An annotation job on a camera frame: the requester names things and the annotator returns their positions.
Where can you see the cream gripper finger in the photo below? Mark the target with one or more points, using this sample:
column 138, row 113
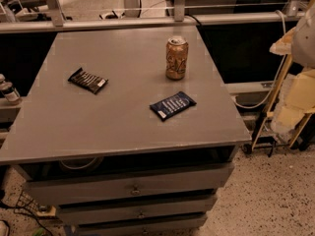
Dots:
column 283, row 45
column 297, row 95

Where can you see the orange soda can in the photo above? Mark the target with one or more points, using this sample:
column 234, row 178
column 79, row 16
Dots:
column 176, row 57

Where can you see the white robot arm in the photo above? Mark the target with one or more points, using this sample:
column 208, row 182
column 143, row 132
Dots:
column 303, row 43

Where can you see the black chocolate bar wrapper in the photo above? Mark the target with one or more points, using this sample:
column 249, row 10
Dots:
column 88, row 81

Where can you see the grey metal railing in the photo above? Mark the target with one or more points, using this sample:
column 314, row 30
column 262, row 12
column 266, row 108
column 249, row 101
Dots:
column 59, row 22

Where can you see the blue snack bar wrapper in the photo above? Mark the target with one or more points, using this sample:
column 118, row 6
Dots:
column 172, row 105

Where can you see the grey drawer cabinet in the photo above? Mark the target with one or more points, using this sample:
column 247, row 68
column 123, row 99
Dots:
column 65, row 132

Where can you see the bottom grey drawer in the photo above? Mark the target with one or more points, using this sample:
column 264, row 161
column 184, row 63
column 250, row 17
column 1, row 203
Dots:
column 144, row 226

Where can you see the grey drawer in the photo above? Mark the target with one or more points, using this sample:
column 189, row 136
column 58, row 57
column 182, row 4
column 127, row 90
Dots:
column 129, row 185
column 138, row 208
column 144, row 226

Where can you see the top grey drawer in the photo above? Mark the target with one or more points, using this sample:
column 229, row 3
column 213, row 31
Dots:
column 129, row 185

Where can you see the middle grey drawer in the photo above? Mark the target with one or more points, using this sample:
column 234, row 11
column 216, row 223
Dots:
column 138, row 208

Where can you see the small bottle at left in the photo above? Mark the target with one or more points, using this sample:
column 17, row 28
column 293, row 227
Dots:
column 9, row 91

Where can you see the yellow metal cart frame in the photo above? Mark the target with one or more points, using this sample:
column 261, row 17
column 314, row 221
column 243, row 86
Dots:
column 263, row 136

